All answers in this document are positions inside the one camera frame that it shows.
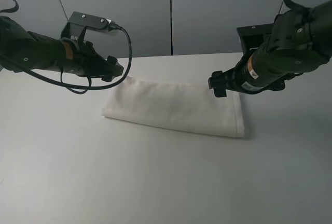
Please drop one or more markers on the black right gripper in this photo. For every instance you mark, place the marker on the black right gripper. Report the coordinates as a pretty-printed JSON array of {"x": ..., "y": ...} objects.
[{"x": 233, "y": 79}]

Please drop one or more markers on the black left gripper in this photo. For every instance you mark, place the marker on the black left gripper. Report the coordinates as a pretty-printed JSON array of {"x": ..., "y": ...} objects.
[{"x": 87, "y": 62}]

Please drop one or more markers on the white towel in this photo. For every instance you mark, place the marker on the white towel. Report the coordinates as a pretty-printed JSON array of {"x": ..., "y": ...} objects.
[{"x": 183, "y": 107}]

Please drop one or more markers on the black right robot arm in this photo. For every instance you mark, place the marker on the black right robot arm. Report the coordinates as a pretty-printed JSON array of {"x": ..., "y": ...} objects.
[{"x": 297, "y": 42}]

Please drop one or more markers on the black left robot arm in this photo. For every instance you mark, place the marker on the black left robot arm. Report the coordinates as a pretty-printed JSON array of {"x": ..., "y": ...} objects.
[{"x": 71, "y": 53}]

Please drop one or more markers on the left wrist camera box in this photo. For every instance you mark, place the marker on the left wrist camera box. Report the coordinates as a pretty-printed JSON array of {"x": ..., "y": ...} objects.
[{"x": 79, "y": 23}]

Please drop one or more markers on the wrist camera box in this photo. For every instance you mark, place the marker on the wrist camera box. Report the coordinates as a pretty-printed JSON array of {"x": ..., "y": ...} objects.
[
  {"x": 79, "y": 23},
  {"x": 251, "y": 37}
]

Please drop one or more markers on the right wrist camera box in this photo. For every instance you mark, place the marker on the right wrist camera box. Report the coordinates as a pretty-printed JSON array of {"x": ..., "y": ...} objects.
[{"x": 251, "y": 37}]

